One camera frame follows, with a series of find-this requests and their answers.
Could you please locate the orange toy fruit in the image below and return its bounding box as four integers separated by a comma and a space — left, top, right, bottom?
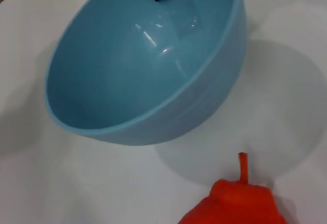
177, 152, 284, 224

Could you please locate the blue bowl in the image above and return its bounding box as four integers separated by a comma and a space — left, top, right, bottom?
43, 0, 247, 147

